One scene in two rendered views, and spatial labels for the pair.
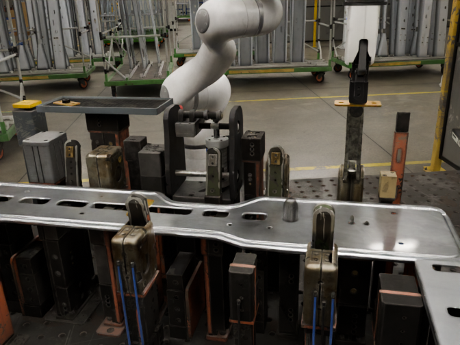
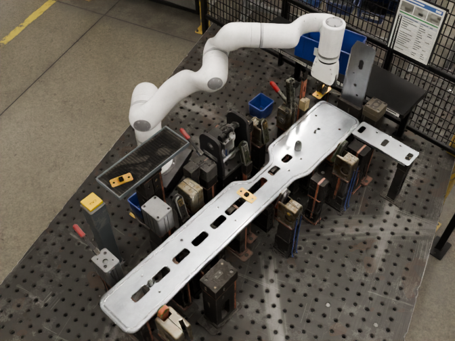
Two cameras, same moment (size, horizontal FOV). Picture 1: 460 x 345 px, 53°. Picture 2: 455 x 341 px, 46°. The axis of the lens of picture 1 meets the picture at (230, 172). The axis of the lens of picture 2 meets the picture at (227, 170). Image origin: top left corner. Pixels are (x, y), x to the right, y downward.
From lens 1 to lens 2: 191 cm
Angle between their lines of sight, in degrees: 55
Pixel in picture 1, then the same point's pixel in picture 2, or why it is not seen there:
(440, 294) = (373, 141)
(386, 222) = (321, 122)
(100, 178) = (199, 200)
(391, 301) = (364, 153)
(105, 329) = (244, 256)
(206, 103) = not seen: hidden behind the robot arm
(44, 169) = (170, 222)
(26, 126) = (102, 214)
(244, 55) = not seen: outside the picture
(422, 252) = (348, 128)
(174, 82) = (152, 114)
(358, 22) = (335, 70)
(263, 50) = not seen: outside the picture
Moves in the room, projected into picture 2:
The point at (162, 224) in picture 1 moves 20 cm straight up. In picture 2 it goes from (272, 193) to (275, 162)
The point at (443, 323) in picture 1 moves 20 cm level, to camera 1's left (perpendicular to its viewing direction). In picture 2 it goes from (386, 150) to (370, 182)
